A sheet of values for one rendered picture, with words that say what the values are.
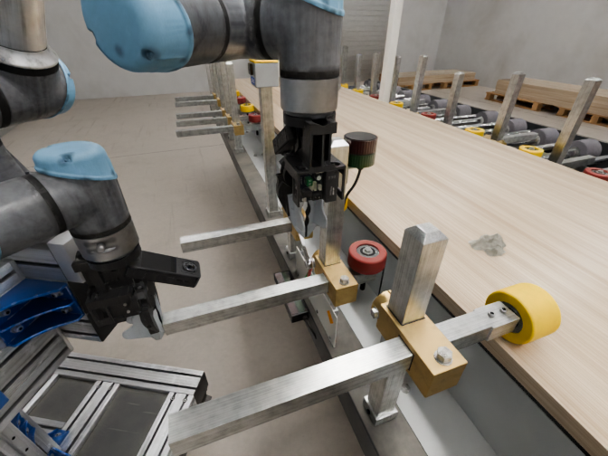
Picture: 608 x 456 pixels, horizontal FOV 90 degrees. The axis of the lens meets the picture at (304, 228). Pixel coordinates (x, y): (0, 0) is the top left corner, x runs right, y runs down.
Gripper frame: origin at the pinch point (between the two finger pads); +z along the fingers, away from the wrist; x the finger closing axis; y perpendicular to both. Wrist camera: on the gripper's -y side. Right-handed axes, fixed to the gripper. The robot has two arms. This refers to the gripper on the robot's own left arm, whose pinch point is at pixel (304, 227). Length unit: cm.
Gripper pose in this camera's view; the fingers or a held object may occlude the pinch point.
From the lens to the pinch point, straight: 53.6
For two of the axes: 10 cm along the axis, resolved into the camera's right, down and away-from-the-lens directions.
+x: 9.4, -1.9, 2.8
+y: 3.4, 5.2, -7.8
